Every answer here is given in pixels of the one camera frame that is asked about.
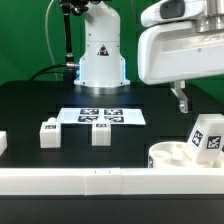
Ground white round stool seat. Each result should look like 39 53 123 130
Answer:
148 141 224 169

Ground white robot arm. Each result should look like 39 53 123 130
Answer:
138 0 224 113

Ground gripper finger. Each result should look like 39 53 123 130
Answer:
170 81 189 113

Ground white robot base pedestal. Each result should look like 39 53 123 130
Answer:
74 1 130 88

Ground white cable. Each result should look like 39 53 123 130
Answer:
44 0 59 81

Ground white U-shaped fence wall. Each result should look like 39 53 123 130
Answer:
0 130 224 196

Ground black cables at base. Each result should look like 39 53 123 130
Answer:
29 63 78 82

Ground black camera stand pole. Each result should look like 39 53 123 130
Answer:
59 0 89 68

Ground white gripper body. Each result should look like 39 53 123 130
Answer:
138 21 224 85

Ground white sheet with markers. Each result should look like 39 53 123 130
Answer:
57 108 146 125

